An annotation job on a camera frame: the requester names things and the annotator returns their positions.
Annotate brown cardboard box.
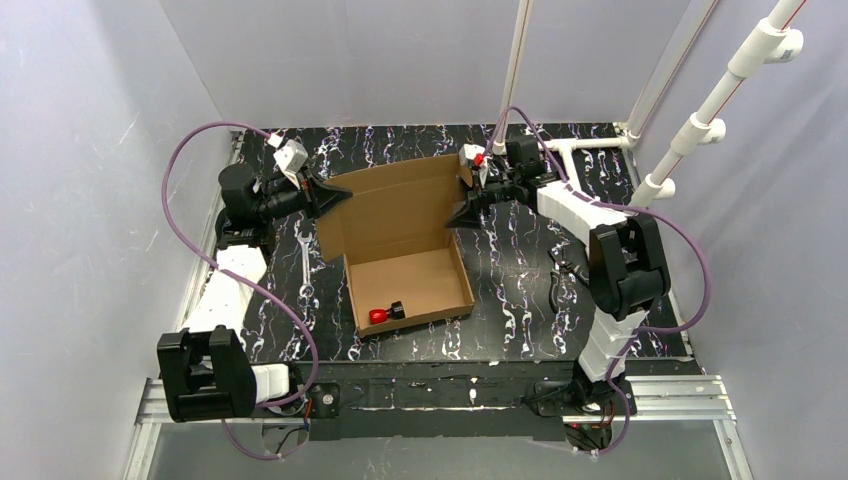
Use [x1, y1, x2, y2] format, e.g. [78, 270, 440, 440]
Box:
[315, 154, 475, 337]

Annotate small red ball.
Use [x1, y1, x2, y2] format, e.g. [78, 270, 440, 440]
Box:
[369, 309, 390, 325]

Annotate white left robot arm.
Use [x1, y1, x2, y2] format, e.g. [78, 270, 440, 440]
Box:
[157, 164, 353, 422]

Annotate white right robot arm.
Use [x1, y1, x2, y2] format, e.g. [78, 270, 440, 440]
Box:
[446, 136, 671, 383]

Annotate silver open-end wrench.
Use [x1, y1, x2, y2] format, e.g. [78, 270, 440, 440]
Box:
[297, 232, 314, 301]

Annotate white PVC pipe frame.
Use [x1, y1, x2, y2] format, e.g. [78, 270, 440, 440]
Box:
[491, 0, 726, 154]

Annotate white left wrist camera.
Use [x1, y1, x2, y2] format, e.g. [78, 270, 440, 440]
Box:
[273, 140, 309, 183]

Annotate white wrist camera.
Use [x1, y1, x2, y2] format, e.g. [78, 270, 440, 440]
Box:
[458, 144, 489, 176]
[273, 140, 309, 183]

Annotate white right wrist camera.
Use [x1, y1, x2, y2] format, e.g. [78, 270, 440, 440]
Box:
[458, 144, 489, 176]

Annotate black handled pliers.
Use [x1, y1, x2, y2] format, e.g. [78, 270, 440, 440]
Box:
[548, 261, 589, 314]

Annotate white PVC camera pole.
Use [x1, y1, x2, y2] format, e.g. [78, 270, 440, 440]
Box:
[630, 0, 805, 207]

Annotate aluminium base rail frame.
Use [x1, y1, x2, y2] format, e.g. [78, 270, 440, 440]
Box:
[132, 357, 734, 455]

